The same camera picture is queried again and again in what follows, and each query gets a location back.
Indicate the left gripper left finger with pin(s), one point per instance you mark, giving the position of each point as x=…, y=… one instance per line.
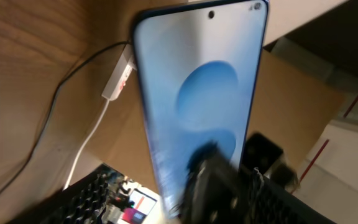
x=78, y=203

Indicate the cardboard box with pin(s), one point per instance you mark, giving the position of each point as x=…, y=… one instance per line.
x=290, y=107

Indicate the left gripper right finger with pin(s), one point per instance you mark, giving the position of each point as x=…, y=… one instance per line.
x=215, y=191

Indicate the computer monitor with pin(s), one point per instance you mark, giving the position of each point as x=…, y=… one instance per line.
x=128, y=202

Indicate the blue Galaxy smartphone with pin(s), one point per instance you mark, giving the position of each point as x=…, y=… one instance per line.
x=197, y=65

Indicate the white power strip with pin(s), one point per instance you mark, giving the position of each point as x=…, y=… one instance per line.
x=117, y=81

